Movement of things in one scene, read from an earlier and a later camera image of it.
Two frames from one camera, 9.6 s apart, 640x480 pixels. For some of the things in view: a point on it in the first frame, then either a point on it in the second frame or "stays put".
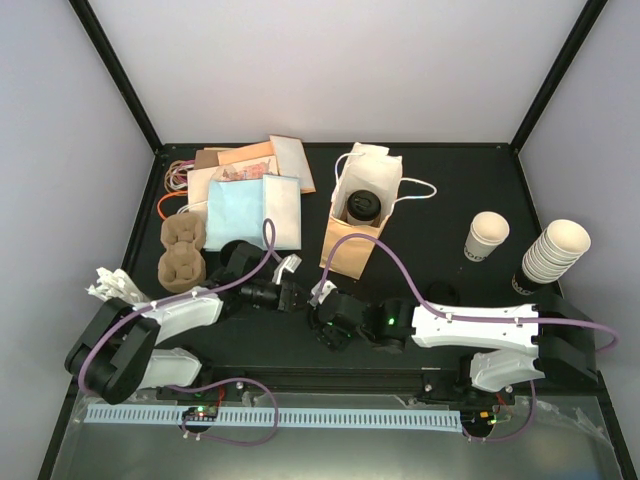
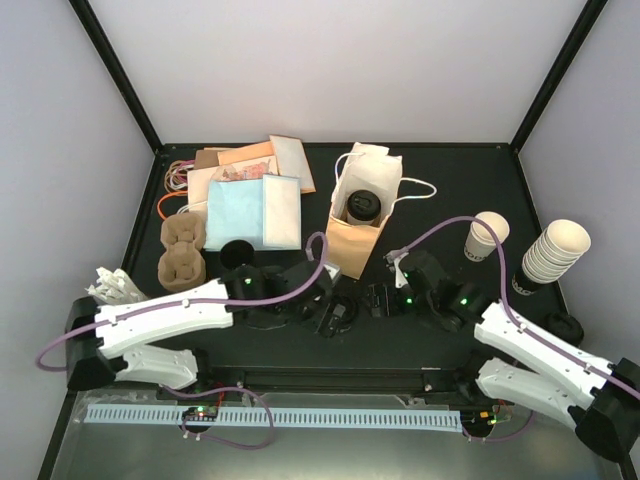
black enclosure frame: (337, 312) stays put
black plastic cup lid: (364, 205) stays put
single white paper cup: (488, 231) stays put
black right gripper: (330, 339) to (390, 308)
